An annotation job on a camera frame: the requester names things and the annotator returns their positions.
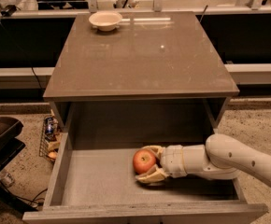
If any grey cabinet counter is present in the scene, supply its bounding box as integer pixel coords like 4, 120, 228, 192
44, 12, 239, 123

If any white bowl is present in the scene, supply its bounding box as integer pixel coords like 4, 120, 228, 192
89, 11, 122, 32

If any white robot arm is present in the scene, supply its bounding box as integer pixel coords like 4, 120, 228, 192
135, 133, 271, 188

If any red apple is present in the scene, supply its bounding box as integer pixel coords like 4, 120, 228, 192
133, 148, 156, 175

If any black floor cable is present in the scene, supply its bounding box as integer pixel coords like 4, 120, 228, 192
0, 175, 49, 208

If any open grey top drawer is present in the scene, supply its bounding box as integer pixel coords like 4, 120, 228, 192
23, 133, 268, 224

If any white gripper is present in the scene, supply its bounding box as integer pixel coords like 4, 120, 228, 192
135, 145, 187, 184

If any black device on ledge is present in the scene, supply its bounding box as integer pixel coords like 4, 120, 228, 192
1, 5, 17, 17

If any blue soda can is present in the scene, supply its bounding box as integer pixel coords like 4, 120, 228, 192
45, 117, 54, 136

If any wire basket with items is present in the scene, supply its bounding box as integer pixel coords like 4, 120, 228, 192
39, 115, 62, 163

